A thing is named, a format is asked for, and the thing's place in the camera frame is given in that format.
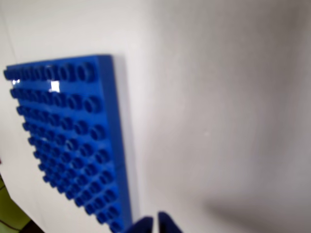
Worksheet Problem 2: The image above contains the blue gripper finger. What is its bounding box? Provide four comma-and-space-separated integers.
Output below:
125, 216, 154, 233
157, 211, 184, 233

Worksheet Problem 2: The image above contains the blue 8x8 studded baseplate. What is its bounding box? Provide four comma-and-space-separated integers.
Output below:
2, 53, 134, 233

